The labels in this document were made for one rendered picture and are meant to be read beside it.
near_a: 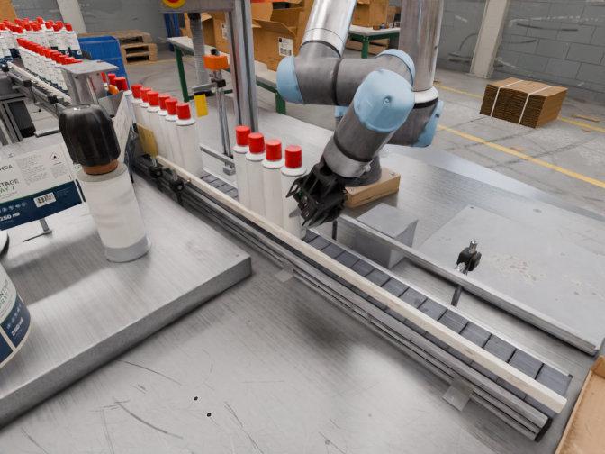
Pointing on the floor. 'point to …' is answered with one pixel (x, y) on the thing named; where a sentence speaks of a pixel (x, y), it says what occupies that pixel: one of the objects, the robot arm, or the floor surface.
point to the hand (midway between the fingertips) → (307, 221)
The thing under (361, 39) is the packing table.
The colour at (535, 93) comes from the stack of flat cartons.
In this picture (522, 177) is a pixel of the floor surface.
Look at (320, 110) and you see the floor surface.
